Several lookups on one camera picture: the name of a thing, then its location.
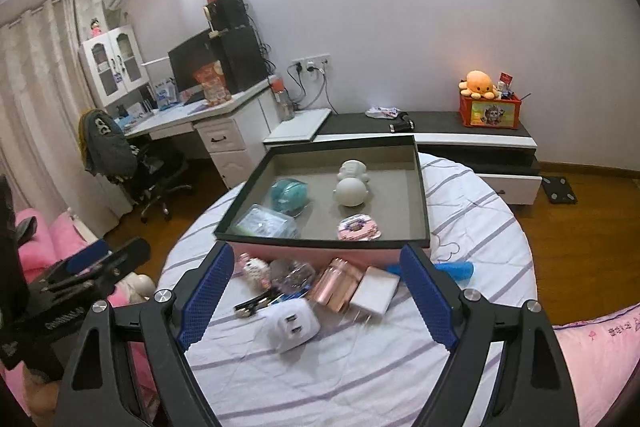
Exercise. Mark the white desk with drawers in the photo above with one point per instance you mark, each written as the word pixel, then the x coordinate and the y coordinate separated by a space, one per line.
pixel 233 133

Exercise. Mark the orange cap bottle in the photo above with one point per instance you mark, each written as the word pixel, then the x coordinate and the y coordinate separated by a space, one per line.
pixel 285 105

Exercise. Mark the pink white block figure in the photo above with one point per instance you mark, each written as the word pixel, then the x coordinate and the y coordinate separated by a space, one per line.
pixel 253 271

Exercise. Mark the beige curtain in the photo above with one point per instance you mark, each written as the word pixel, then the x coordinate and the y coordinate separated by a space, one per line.
pixel 44 92

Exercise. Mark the black office chair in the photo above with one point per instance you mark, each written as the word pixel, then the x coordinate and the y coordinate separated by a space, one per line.
pixel 160 172

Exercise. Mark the red picture storage box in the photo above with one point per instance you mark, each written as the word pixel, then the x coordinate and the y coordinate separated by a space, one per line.
pixel 493 114

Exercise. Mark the black floor scale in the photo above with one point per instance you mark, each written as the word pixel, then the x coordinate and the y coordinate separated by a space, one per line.
pixel 558 190

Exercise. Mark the pink pillow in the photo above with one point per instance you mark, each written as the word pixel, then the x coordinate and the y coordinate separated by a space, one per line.
pixel 52 242

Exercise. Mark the white bed post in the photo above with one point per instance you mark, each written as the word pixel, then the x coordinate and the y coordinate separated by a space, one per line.
pixel 137 288

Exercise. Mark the pink box with black rim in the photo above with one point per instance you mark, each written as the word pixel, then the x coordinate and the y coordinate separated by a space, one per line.
pixel 396 202

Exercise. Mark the white dual usb charger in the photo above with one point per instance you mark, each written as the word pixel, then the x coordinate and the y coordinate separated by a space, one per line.
pixel 289 324

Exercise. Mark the orange snack bag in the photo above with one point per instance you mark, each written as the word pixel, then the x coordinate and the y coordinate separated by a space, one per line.
pixel 211 78

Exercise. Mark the black item on cabinet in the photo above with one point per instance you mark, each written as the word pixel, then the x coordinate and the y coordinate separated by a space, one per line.
pixel 402 123

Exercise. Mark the white packet on cabinet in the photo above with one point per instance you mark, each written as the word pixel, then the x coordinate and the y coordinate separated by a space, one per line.
pixel 378 112

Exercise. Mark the white wall power strip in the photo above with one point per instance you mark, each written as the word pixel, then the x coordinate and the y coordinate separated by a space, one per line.
pixel 313 63

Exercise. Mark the black computer monitor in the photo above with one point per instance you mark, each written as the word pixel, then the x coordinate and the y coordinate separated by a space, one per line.
pixel 188 57

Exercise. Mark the white striped quilt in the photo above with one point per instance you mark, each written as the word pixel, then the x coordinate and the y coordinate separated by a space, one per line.
pixel 358 371

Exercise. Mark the black white low cabinet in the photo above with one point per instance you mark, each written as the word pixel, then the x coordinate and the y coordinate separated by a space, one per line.
pixel 504 158

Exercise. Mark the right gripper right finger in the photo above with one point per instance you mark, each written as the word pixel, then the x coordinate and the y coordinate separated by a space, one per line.
pixel 532 386

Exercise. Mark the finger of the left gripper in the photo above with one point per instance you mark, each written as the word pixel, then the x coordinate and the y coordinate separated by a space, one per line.
pixel 99 257

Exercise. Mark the pink printed bedsheet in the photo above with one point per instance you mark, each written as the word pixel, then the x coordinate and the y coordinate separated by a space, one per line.
pixel 600 355

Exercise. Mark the orange octopus plush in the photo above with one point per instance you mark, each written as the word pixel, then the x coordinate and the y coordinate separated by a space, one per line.
pixel 478 86

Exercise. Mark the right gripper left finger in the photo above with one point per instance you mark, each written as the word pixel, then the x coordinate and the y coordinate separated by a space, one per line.
pixel 98 387

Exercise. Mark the small black speaker box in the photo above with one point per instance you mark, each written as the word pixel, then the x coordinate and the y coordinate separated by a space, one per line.
pixel 227 14

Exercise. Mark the clear plastic labelled case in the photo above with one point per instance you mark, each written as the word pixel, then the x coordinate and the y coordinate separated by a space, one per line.
pixel 260 221

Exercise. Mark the white glass door cabinet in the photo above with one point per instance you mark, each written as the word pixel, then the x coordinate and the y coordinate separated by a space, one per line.
pixel 113 65

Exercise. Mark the pink crochet donut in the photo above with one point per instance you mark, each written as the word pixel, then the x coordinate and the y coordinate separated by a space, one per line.
pixel 358 228

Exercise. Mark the rose gold metal canister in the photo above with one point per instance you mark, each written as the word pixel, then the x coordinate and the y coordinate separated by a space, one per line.
pixel 336 285

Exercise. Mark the white round figurine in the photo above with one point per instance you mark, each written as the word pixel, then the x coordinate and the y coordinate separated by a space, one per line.
pixel 352 188

